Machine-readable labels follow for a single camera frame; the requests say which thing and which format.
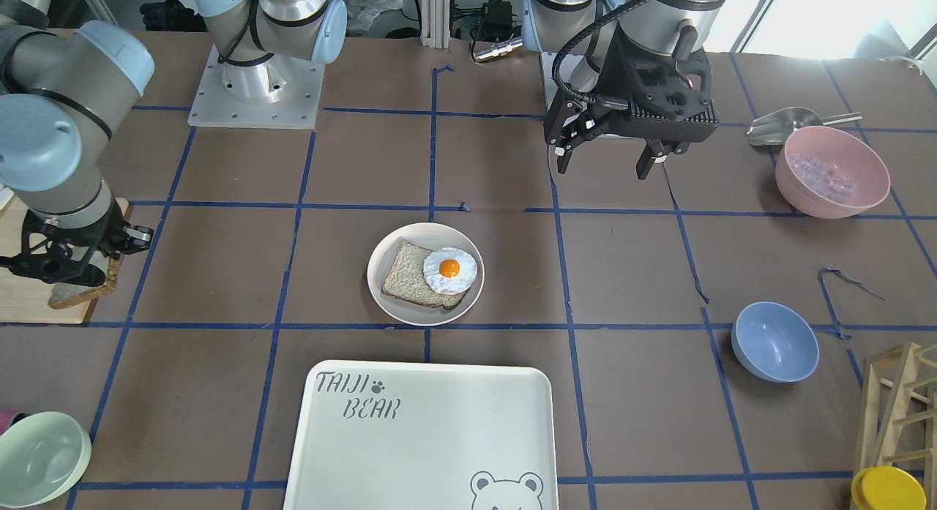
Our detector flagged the bread slice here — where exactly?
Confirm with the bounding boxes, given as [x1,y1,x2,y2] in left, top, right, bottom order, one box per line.
[48,252,123,310]
[379,239,474,311]

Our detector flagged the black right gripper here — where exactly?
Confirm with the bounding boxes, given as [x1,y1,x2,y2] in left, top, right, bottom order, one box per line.
[1,202,154,285]

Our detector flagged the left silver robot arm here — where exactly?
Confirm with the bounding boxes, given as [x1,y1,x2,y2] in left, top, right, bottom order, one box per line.
[521,0,727,179]

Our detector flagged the fried egg toy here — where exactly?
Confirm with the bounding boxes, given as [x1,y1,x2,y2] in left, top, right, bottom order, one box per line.
[422,247,478,296]

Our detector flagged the yellow cup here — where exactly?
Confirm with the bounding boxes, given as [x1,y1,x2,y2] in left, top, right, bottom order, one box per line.
[850,465,927,509]

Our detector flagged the wooden cutting board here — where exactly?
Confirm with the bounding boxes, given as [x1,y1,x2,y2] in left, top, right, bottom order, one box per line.
[1,189,100,324]

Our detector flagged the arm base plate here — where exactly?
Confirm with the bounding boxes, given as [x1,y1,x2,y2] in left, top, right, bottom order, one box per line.
[188,48,325,130]

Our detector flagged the pink cloth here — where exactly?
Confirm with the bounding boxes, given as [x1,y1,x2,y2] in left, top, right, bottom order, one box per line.
[0,409,24,434]

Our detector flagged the metal scoop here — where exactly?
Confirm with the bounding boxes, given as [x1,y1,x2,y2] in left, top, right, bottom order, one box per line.
[746,107,863,147]

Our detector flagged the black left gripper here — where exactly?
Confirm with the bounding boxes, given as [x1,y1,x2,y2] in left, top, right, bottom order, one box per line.
[543,27,720,180]

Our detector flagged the aluminium frame post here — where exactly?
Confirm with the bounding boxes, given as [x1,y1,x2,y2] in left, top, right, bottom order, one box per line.
[419,0,452,52]

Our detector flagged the pink bowl with ice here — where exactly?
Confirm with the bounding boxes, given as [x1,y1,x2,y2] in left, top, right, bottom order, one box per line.
[775,126,892,219]

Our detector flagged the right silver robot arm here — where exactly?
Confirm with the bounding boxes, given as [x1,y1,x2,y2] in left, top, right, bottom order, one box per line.
[1,0,348,288]

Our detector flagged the cream round plate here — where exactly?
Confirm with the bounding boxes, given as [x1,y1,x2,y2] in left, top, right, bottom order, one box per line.
[366,222,486,327]

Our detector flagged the bread slice on plate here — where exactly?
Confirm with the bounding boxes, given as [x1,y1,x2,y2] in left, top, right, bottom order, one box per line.
[379,239,474,311]

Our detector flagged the wooden peg rack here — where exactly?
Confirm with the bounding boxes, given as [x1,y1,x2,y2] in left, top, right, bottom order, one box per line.
[854,342,936,497]

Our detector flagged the blue bowl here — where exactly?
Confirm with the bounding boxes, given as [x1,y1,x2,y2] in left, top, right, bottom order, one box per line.
[730,302,820,383]

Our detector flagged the cream rectangular bear tray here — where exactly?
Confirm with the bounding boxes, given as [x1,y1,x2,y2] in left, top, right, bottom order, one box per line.
[283,360,559,509]

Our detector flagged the green bowl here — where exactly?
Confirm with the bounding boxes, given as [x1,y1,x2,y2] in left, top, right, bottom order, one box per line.
[1,411,92,508]

